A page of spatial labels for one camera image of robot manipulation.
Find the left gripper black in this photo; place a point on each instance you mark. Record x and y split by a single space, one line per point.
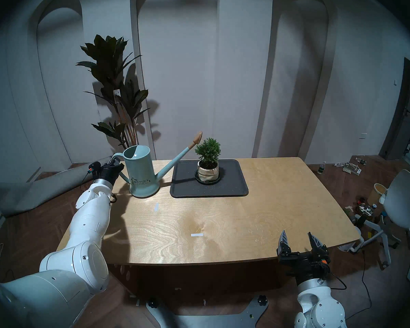
104 176

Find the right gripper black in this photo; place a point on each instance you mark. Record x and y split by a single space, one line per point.
302 265

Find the mint green watering can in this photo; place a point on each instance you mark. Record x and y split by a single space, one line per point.
143 173

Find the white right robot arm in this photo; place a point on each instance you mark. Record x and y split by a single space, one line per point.
319 310

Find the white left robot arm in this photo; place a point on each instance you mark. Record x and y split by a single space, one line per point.
89 221

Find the black plant saucer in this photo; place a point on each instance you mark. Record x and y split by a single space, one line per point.
208 183

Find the pile of small bottles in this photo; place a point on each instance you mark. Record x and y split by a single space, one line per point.
364 209

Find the clear plastic bottle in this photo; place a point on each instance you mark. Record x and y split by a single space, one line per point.
322 168

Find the white power strip clutter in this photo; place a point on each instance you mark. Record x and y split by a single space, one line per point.
350 168

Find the dark grey tray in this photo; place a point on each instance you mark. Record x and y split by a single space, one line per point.
232 183

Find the small shrub in cream pot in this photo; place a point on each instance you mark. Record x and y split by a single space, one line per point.
208 173

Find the small lying floor bottle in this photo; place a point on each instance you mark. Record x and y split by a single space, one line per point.
360 161

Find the tall dark leafy houseplant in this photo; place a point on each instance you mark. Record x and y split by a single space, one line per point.
106 57

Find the white office chair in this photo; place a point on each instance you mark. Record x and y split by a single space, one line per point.
405 201

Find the dark grey door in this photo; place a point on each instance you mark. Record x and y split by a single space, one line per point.
401 115

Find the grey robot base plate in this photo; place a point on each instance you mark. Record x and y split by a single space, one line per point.
205 320

